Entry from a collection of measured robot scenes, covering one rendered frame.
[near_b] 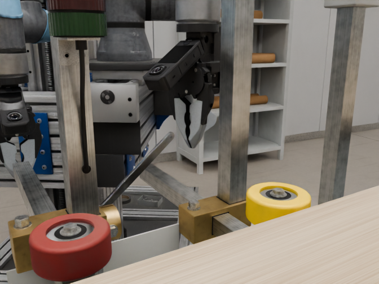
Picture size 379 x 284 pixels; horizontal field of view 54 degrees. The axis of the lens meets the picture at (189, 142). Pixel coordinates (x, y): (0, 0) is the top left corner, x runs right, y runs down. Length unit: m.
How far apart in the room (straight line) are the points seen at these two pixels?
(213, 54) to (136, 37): 0.40
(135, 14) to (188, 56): 0.45
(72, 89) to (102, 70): 0.54
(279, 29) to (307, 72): 0.84
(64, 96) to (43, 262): 0.19
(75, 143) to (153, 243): 0.23
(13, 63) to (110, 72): 0.30
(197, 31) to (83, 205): 0.32
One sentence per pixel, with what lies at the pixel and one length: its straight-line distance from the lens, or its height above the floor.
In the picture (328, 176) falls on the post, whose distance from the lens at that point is 0.81.
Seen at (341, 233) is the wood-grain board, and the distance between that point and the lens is 0.43.
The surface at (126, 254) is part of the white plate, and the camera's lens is 0.61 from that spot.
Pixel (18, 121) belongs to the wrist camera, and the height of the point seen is 0.96.
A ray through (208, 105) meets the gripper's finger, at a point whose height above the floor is 0.99.
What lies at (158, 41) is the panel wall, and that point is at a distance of 3.28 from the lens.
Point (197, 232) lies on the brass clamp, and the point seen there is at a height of 0.81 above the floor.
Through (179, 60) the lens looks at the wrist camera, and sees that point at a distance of 0.58.
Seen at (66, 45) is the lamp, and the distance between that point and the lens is 0.46.
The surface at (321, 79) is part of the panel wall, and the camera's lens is 4.40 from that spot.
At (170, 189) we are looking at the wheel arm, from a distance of 0.72.
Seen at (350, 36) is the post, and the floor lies 1.10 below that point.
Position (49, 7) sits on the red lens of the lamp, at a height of 1.13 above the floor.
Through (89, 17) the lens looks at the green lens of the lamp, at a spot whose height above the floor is 1.12.
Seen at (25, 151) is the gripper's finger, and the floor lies 0.88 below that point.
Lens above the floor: 1.10
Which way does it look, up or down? 15 degrees down
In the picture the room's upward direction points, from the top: straight up
